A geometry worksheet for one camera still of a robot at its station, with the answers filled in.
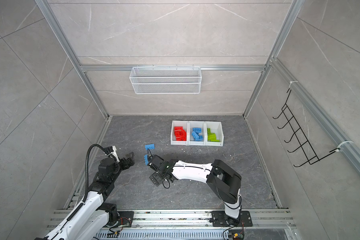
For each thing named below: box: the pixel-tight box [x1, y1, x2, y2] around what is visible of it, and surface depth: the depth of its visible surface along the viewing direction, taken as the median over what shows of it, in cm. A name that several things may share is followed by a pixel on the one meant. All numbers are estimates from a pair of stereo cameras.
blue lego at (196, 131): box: [192, 128, 202, 135], surface depth 108 cm
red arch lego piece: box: [175, 129, 187, 141], surface depth 104 cm
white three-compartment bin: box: [170, 120, 224, 147], surface depth 105 cm
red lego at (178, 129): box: [174, 126, 184, 134], surface depth 109 cm
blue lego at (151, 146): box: [144, 143, 155, 150], surface depth 100 cm
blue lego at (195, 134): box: [191, 129, 202, 141], surface depth 104 cm
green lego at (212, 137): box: [207, 132, 220, 142], surface depth 106 cm
